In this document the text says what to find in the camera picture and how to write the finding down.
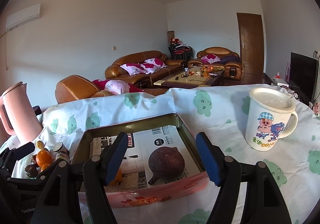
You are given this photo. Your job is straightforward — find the wrinkled brown passion fruit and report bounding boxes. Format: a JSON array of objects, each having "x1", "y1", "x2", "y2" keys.
[{"x1": 24, "y1": 164, "x2": 38, "y2": 178}]

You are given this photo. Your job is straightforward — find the small tan longan fruit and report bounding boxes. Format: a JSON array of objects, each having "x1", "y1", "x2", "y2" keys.
[{"x1": 36, "y1": 141, "x2": 44, "y2": 150}]

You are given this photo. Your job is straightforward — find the large orange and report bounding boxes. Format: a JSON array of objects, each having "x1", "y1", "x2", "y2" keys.
[{"x1": 36, "y1": 150, "x2": 53, "y2": 167}]

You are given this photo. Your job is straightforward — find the small jar with lid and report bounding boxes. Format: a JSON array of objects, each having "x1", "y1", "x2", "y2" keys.
[{"x1": 53, "y1": 142, "x2": 70, "y2": 163}]

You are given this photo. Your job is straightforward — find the dark purple round fruit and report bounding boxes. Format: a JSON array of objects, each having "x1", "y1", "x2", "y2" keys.
[{"x1": 148, "y1": 147, "x2": 185, "y2": 185}]

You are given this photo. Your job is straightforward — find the pink electric kettle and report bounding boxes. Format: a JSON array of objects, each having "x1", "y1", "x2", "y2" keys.
[{"x1": 1, "y1": 82, "x2": 42, "y2": 144}]

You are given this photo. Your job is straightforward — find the printed paper liner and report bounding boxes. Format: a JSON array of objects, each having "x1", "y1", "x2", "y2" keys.
[{"x1": 105, "y1": 125, "x2": 202, "y2": 193}]

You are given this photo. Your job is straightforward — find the white green patterned tablecloth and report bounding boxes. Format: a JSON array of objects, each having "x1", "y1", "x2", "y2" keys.
[{"x1": 4, "y1": 84, "x2": 320, "y2": 224}]

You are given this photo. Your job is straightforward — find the pink tin box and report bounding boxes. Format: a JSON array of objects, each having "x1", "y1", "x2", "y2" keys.
[{"x1": 72, "y1": 112, "x2": 209, "y2": 208}]

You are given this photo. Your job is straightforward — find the white cartoon pig mug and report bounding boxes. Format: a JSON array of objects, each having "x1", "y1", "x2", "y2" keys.
[{"x1": 245, "y1": 87, "x2": 298, "y2": 151}]

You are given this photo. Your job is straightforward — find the brown leather armchair near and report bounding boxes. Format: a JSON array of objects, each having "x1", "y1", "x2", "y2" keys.
[{"x1": 55, "y1": 74, "x2": 168, "y2": 104}]

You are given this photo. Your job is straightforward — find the brown leather armchair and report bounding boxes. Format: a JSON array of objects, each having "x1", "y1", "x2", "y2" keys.
[
  {"x1": 55, "y1": 74, "x2": 168, "y2": 104},
  {"x1": 188, "y1": 47, "x2": 242, "y2": 80}
]

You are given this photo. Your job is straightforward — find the pink floral pillow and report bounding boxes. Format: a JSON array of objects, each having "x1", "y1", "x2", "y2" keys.
[{"x1": 104, "y1": 80, "x2": 130, "y2": 95}]

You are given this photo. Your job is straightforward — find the wooden coffee table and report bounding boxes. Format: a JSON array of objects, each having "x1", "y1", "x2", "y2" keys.
[{"x1": 153, "y1": 66, "x2": 224, "y2": 89}]

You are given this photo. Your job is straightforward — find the magenta white pillow left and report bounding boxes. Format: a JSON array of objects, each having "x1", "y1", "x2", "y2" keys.
[{"x1": 120, "y1": 63, "x2": 146, "y2": 76}]

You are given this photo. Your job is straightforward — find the magenta white pillow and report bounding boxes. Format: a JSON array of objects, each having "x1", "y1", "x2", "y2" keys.
[
  {"x1": 140, "y1": 58, "x2": 167, "y2": 74},
  {"x1": 120, "y1": 63, "x2": 146, "y2": 76}
]

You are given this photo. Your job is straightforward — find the brown leather long sofa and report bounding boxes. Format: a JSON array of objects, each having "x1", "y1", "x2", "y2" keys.
[{"x1": 105, "y1": 51, "x2": 187, "y2": 87}]

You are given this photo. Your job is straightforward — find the magenta pillow on armchair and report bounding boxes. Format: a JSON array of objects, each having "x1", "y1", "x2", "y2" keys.
[{"x1": 201, "y1": 54, "x2": 221, "y2": 64}]

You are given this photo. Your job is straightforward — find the brown leather armchair far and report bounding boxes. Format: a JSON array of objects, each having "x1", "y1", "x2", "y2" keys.
[{"x1": 188, "y1": 47, "x2": 242, "y2": 80}]

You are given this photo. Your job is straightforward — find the magenta white pillow right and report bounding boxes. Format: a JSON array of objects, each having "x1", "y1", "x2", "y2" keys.
[{"x1": 140, "y1": 58, "x2": 167, "y2": 74}]

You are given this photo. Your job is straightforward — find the black television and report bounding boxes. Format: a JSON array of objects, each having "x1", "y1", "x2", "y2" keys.
[{"x1": 289, "y1": 52, "x2": 319, "y2": 104}]

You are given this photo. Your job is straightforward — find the stacked dark chairs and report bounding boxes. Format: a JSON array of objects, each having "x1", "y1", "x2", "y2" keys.
[{"x1": 168, "y1": 43, "x2": 194, "y2": 61}]

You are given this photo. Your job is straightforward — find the white air conditioner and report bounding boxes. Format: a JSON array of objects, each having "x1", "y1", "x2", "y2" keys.
[{"x1": 5, "y1": 4, "x2": 41, "y2": 31}]

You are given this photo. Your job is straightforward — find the brown wooden door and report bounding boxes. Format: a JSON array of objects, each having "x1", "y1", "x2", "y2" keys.
[{"x1": 236, "y1": 13, "x2": 264, "y2": 75}]

